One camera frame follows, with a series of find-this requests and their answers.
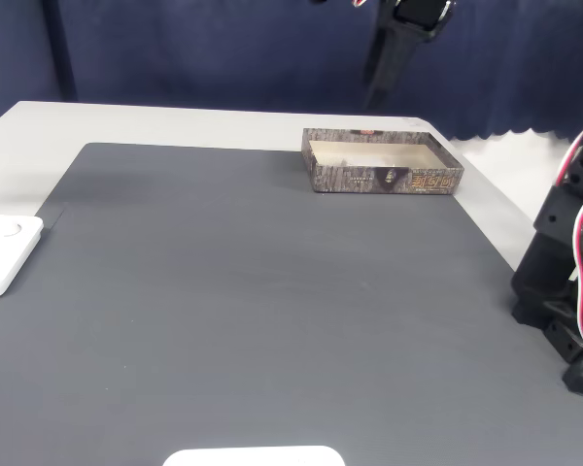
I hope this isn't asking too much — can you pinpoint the white rounded flat device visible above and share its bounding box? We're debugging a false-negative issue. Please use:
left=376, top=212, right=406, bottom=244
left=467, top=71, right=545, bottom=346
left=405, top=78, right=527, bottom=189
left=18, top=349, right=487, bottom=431
left=162, top=445, right=346, bottom=466

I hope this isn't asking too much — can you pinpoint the dark blue curtain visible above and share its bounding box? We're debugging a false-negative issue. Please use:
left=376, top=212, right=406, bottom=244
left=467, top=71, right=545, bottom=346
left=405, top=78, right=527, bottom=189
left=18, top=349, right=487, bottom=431
left=0, top=0, right=583, bottom=142

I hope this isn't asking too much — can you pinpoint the grey table mat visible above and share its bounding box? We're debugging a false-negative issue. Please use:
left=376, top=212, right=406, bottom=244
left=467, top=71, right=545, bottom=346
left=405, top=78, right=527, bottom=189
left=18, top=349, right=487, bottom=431
left=0, top=142, right=583, bottom=466

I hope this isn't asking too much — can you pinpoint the white tray with round dimples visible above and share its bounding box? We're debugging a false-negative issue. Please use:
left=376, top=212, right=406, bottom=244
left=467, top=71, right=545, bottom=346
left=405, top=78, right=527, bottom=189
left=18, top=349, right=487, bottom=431
left=0, top=214, right=45, bottom=301

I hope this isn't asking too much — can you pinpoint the bark pattern cardboard box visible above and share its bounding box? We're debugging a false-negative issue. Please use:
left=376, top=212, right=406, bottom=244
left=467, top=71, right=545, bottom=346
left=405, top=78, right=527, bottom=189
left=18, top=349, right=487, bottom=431
left=300, top=127, right=466, bottom=196

